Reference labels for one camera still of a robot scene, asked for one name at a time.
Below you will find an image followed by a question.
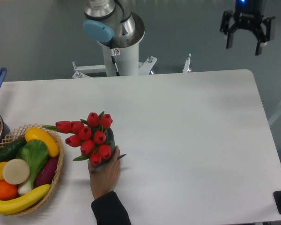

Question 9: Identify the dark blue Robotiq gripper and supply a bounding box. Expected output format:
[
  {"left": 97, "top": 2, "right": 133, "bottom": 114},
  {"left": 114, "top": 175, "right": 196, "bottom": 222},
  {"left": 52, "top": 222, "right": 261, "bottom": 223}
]
[{"left": 220, "top": 0, "right": 276, "bottom": 56}]

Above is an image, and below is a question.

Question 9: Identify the dark grey ribbed vase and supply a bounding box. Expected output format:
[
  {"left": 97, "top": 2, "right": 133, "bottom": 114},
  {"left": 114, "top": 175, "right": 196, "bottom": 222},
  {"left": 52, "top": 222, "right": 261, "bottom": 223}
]
[{"left": 101, "top": 128, "right": 116, "bottom": 165}]

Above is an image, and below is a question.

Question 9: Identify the red tulip bouquet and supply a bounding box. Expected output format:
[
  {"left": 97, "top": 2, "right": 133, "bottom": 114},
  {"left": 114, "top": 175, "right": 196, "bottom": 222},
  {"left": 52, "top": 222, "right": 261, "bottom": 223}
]
[{"left": 43, "top": 112, "right": 113, "bottom": 168}]

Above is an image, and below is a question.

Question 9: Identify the black sleeved forearm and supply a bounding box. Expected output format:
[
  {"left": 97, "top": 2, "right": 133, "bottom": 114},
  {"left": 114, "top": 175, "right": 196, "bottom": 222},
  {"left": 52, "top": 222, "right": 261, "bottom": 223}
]
[{"left": 91, "top": 191, "right": 132, "bottom": 225}]

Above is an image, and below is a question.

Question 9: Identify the person's hand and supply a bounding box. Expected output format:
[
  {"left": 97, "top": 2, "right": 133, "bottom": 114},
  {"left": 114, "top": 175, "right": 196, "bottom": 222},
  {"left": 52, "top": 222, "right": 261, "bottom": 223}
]
[{"left": 88, "top": 146, "right": 120, "bottom": 200}]

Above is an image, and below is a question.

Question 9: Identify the green bok choy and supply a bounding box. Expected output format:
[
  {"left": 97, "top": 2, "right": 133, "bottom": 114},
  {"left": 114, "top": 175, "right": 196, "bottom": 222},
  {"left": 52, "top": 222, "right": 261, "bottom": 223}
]
[{"left": 16, "top": 140, "right": 49, "bottom": 195}]

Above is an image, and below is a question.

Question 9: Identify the purple eggplant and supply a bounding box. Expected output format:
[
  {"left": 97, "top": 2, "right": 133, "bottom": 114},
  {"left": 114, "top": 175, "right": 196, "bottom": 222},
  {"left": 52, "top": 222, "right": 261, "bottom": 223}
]
[{"left": 35, "top": 157, "right": 59, "bottom": 187}]

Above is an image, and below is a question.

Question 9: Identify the woven wicker basket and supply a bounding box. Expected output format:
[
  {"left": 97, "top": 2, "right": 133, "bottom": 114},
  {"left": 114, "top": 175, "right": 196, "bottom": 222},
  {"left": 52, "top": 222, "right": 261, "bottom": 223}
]
[{"left": 0, "top": 124, "right": 64, "bottom": 216}]

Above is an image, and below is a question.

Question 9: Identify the green cucumber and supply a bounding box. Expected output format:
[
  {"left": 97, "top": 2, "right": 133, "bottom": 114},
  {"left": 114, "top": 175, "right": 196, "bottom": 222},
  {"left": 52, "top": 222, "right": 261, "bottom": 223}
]
[{"left": 0, "top": 137, "right": 27, "bottom": 162}]

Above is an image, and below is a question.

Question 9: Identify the beige round disc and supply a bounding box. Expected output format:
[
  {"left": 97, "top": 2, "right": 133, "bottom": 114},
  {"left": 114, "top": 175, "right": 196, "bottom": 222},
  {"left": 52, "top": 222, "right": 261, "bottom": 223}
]
[{"left": 2, "top": 159, "right": 30, "bottom": 185}]

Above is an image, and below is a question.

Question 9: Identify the orange fruit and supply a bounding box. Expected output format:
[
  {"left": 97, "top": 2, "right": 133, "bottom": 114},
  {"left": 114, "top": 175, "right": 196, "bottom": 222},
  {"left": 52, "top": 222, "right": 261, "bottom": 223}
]
[{"left": 0, "top": 180, "right": 18, "bottom": 201}]

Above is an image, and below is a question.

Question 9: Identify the yellow banana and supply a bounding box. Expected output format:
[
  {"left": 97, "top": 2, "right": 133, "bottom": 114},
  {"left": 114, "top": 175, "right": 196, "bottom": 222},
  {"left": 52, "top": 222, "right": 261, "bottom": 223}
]
[{"left": 0, "top": 184, "right": 51, "bottom": 215}]

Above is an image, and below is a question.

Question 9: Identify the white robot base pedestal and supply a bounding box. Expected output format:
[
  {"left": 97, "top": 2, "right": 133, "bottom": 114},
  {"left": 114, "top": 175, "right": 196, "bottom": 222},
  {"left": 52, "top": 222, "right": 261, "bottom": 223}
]
[{"left": 73, "top": 0, "right": 157, "bottom": 78}]

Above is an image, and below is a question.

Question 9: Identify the black base cable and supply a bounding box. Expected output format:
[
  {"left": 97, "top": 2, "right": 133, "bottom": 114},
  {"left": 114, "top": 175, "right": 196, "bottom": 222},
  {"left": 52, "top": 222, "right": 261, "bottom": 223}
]
[{"left": 109, "top": 42, "right": 121, "bottom": 77}]

